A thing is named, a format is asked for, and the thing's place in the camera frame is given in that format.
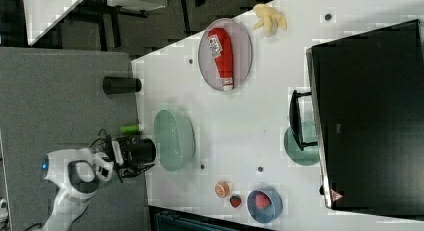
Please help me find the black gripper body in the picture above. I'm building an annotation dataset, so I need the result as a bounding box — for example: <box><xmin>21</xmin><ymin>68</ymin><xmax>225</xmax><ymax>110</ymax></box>
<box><xmin>112</xmin><ymin>136</ymin><xmax>157</xmax><ymax>178</ymax></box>

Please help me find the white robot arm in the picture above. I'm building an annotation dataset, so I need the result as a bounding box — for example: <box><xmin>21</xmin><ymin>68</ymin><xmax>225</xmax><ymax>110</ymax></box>
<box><xmin>36</xmin><ymin>136</ymin><xmax>156</xmax><ymax>231</ymax></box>

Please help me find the green marker cylinder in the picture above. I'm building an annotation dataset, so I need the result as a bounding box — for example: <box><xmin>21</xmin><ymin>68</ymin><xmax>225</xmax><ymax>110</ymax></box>
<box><xmin>120</xmin><ymin>124</ymin><xmax>143</xmax><ymax>135</ymax></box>

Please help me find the orange slice toy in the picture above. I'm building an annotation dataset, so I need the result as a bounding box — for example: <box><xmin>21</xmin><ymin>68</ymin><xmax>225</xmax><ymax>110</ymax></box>
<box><xmin>214</xmin><ymin>181</ymin><xmax>230</xmax><ymax>198</ymax></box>

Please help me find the red strawberry toy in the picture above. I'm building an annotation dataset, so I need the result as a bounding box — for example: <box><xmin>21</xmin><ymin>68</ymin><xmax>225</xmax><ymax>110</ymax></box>
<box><xmin>229</xmin><ymin>195</ymin><xmax>242</xmax><ymax>208</ymax></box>

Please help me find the pink strawberry in bowl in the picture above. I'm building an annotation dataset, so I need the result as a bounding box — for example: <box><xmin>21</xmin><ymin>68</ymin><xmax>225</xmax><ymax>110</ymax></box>
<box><xmin>255</xmin><ymin>192</ymin><xmax>271</xmax><ymax>210</ymax></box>

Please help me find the blue bowl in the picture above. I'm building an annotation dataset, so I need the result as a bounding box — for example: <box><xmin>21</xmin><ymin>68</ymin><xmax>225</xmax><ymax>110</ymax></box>
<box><xmin>246</xmin><ymin>187</ymin><xmax>283</xmax><ymax>223</ymax></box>

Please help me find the red ketchup bottle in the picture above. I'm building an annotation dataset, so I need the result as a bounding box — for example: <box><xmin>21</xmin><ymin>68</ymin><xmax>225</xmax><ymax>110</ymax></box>
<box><xmin>208</xmin><ymin>28</ymin><xmax>234</xmax><ymax>91</ymax></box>

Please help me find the grey round plate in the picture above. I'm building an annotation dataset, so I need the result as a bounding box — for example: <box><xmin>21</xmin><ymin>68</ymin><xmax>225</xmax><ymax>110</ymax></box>
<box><xmin>198</xmin><ymin>18</ymin><xmax>252</xmax><ymax>91</ymax></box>

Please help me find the yellow peeled banana toy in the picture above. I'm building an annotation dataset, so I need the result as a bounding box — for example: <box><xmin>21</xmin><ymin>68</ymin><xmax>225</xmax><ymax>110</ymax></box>
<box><xmin>253</xmin><ymin>4</ymin><xmax>287</xmax><ymax>37</ymax></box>

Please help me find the black toaster oven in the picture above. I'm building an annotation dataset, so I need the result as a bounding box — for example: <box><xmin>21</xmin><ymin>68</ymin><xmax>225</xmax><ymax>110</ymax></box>
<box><xmin>289</xmin><ymin>19</ymin><xmax>424</xmax><ymax>219</ymax></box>

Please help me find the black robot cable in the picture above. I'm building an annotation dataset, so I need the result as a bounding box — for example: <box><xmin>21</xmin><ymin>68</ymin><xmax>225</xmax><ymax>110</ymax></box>
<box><xmin>88</xmin><ymin>128</ymin><xmax>114</xmax><ymax>152</ymax></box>

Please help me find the black cylinder post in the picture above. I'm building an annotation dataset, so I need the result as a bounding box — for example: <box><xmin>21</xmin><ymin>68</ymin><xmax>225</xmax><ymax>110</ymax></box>
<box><xmin>102</xmin><ymin>76</ymin><xmax>142</xmax><ymax>95</ymax></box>

